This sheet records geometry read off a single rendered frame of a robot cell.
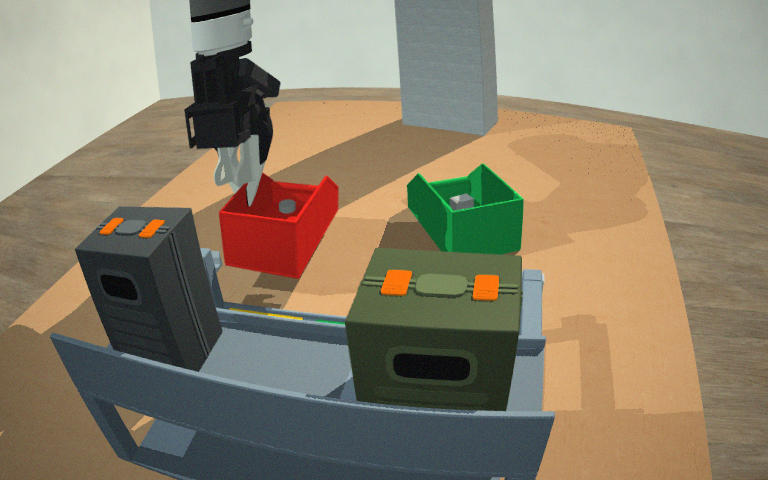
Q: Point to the dark grey tool case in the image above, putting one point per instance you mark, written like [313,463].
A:
[145,272]

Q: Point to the olive green tool case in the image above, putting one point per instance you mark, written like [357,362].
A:
[436,329]

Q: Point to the green bin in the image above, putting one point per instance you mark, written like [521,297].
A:
[485,229]

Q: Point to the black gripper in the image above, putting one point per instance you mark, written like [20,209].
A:
[230,116]

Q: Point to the red bin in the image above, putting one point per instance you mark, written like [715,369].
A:
[274,243]

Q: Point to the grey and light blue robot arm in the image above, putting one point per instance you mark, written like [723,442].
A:
[209,38]

